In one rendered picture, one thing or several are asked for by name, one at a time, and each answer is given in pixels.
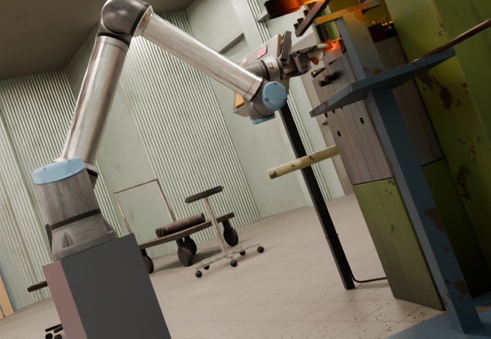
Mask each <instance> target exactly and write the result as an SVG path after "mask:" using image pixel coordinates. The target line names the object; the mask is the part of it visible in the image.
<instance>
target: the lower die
mask: <svg viewBox="0 0 491 339"><path fill-rule="evenodd" d="M383 28H384V30H386V29H388V24H386V25H383ZM342 44H343V39H339V40H337V41H334V42H332V46H333V49H331V50H330V51H328V52H327V51H326V52H325V56H324V60H322V61H323V63H324V66H325V68H327V67H328V66H329V62H331V61H334V60H335V59H337V58H340V56H342V55H343V54H344V53H346V52H347V51H346V52H343V51H342V48H341V45H342Z"/></svg>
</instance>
